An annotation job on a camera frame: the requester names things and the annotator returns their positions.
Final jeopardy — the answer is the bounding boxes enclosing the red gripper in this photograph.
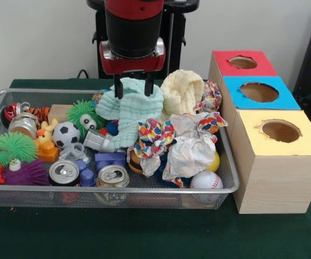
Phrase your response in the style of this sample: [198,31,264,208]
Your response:
[100,51,166,99]

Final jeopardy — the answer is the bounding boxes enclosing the mint green knitted cloth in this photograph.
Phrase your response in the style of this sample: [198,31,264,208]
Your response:
[95,77,164,152]

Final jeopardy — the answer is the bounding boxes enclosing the cream knitted cloth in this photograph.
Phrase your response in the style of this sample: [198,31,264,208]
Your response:
[160,69,206,121]

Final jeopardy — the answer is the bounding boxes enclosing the colourful confetti print paper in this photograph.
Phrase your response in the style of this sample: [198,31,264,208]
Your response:
[192,79,223,113]
[162,112,229,187]
[127,118,177,178]

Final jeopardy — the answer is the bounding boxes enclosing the crushed clear plastic bottle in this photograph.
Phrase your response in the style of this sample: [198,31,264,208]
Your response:
[59,142,93,163]

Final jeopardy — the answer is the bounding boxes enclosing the shallow clear mesh bin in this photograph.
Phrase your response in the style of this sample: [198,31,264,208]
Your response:
[0,88,240,210]

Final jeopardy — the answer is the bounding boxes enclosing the wooden box with three holes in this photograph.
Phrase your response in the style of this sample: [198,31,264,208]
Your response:
[206,50,311,214]

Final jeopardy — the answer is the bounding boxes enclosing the green spiky toy with eyes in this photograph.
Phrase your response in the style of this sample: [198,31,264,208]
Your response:
[66,99,107,138]

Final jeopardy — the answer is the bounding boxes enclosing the black and white soccer ball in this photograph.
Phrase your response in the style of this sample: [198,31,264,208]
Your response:
[52,121,81,151]

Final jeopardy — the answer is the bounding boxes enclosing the silver topped pale can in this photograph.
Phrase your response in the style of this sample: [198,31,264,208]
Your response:
[95,164,130,189]

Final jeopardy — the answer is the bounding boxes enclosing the silver topped dark can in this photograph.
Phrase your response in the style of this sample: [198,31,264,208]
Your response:
[49,160,80,187]

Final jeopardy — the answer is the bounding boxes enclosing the white baseball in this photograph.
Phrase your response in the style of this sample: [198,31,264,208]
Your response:
[189,170,223,189]

